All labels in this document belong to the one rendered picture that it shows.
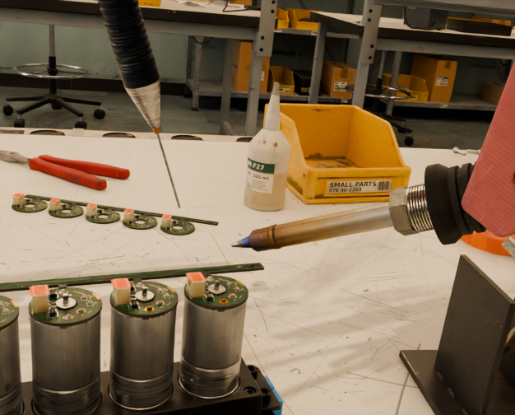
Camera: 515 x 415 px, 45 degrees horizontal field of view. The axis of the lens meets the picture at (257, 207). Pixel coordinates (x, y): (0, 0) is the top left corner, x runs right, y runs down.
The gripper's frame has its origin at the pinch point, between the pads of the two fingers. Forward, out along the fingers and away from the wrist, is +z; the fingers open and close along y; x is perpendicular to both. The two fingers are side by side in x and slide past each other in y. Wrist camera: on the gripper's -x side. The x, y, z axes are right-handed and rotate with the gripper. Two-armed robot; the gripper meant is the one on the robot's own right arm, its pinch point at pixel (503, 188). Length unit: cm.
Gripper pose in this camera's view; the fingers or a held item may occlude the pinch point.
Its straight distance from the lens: 19.4
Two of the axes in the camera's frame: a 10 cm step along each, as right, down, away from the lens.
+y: -4.0, 2.9, -8.7
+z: -5.2, 7.1, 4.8
